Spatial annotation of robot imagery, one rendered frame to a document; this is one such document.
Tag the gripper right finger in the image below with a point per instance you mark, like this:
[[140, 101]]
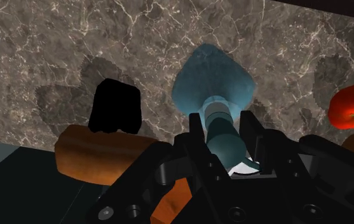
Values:
[[325, 164]]

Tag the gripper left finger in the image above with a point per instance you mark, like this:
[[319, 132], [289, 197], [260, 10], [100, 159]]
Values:
[[152, 173]]

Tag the blue spatula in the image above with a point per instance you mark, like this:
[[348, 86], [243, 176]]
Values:
[[213, 80]]

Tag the red tomato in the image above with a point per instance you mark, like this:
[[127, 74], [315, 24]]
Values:
[[348, 105]]

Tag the black cup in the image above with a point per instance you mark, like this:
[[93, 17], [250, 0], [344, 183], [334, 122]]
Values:
[[114, 105]]

